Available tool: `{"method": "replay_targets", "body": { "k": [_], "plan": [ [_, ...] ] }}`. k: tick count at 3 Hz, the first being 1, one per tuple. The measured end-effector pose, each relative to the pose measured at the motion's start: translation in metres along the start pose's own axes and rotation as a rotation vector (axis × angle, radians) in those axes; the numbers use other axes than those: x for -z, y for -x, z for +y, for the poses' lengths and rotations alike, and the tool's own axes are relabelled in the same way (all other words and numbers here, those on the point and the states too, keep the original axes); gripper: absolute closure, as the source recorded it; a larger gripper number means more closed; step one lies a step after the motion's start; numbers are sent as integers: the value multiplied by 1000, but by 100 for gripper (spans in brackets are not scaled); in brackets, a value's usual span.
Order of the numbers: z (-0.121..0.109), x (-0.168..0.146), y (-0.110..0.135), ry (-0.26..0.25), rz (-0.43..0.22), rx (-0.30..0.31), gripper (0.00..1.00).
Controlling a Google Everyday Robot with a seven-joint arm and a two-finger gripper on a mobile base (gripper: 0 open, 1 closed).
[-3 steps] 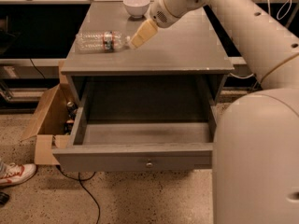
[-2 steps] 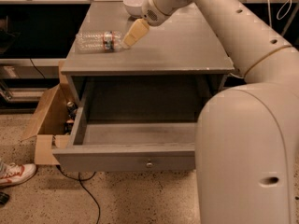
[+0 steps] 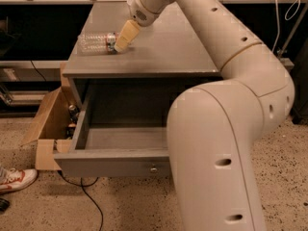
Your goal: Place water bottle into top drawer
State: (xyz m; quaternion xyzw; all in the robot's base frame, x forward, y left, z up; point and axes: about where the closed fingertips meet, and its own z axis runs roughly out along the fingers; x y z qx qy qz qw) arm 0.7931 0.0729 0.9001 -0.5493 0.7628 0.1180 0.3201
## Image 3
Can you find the cans inside cardboard box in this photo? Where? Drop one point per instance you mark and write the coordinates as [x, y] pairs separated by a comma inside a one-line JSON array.
[[74, 116]]

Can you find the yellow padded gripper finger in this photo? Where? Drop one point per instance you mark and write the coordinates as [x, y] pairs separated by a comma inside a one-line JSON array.
[[128, 33]]

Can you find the white and red sneaker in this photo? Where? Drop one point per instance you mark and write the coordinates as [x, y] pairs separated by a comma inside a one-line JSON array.
[[12, 180]]

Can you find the grey open top drawer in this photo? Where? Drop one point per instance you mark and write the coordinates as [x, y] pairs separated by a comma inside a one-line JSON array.
[[121, 131]]

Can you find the silver drawer knob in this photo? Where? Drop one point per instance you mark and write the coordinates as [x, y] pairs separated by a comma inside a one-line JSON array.
[[153, 169]]

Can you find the clear plastic water bottle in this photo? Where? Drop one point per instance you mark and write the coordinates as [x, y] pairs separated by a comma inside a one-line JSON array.
[[97, 43]]

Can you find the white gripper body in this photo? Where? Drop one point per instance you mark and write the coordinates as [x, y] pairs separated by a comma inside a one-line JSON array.
[[139, 12]]

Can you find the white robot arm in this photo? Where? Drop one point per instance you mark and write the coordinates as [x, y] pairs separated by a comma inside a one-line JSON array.
[[211, 127]]

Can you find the black shoe tip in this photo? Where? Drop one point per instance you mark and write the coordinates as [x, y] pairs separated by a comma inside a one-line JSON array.
[[4, 205]]

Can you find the grey wooden cabinet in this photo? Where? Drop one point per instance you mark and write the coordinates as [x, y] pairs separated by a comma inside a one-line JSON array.
[[167, 53]]

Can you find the brown cardboard box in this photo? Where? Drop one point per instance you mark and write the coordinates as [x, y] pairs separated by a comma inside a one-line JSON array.
[[48, 128]]

